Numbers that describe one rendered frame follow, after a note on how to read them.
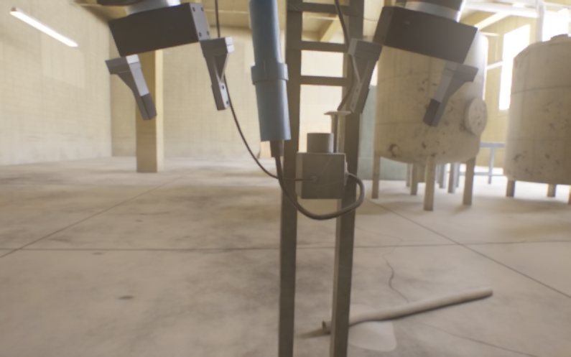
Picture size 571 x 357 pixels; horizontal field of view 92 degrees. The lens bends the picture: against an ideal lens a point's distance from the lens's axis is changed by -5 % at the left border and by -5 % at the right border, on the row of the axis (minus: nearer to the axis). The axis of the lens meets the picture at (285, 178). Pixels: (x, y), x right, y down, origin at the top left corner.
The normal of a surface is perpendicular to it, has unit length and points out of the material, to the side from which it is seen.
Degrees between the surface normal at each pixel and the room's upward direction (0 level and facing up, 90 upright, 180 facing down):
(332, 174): 90
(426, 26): 113
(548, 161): 90
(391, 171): 90
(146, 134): 90
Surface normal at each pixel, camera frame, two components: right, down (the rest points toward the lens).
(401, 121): -0.73, 0.06
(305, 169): 0.11, 0.11
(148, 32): -0.13, 0.49
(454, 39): 0.08, 0.50
